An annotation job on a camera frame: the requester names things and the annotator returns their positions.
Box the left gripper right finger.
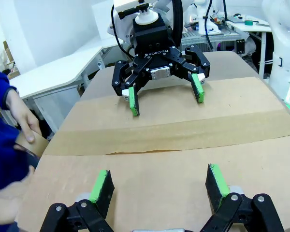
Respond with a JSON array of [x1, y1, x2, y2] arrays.
[[200, 163, 286, 232]]

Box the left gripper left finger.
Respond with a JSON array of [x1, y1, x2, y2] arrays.
[[40, 169, 116, 232]]

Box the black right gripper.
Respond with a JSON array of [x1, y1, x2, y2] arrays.
[[111, 14, 211, 117]]

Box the large brown cardboard box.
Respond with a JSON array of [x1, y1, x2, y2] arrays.
[[15, 76, 290, 232]]

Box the brown packing tape roll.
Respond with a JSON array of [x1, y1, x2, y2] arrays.
[[15, 131, 50, 158]]

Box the person's left forearm blue sleeve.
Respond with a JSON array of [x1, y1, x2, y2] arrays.
[[0, 62, 19, 117]]

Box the person's right hand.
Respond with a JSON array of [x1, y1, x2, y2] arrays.
[[0, 166, 36, 227]]

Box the person's left hand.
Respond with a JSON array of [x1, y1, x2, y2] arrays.
[[5, 88, 43, 143]]

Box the white curved desk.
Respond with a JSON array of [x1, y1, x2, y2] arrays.
[[9, 36, 127, 123]]

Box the white workbench with tools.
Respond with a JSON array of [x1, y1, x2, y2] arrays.
[[226, 13, 273, 80]]

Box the stacked cardboard pieces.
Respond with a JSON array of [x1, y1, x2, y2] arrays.
[[1, 40, 21, 81]]

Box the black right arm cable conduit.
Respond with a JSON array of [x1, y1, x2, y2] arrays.
[[171, 0, 185, 47]]

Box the thin black camera cable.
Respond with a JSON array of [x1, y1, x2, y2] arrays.
[[110, 4, 136, 60]]

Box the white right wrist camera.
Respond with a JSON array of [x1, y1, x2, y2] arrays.
[[113, 0, 158, 25]]

